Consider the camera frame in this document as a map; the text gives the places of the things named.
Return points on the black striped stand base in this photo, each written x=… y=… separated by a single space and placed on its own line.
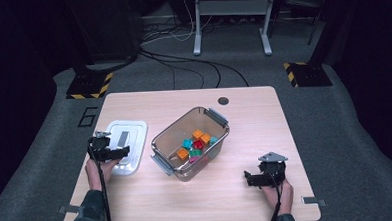
x=307 y=75
x=89 y=85

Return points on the thin black stand leg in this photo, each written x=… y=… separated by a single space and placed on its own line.
x=315 y=28

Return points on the teal building block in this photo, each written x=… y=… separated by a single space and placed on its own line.
x=213 y=140

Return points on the black table grommet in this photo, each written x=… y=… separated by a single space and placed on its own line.
x=223 y=100

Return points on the grey metal table frame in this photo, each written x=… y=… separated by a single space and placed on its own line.
x=233 y=7

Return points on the black equipment cabinet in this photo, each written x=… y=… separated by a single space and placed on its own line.
x=113 y=27

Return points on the clear brown storage box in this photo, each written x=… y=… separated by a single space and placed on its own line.
x=171 y=138

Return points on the orange building block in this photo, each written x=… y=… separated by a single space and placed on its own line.
x=182 y=153
x=197 y=134
x=205 y=138

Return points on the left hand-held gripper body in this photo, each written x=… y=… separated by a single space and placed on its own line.
x=99 y=148

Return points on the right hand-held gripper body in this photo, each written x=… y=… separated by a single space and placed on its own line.
x=273 y=172

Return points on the red building block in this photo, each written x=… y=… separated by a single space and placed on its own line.
x=198 y=144

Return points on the green building block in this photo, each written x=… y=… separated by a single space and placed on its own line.
x=196 y=153

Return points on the grey tape strip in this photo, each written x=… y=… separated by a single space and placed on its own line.
x=68 y=209
x=313 y=200

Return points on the magenta building block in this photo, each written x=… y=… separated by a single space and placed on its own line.
x=193 y=159

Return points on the person's left hand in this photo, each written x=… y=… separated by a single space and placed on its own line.
x=96 y=175

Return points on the cyan building block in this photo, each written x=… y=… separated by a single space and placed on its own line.
x=187 y=143

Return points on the person's right hand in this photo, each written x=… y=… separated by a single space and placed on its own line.
x=284 y=196

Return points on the white box lid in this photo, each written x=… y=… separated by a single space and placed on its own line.
x=137 y=149

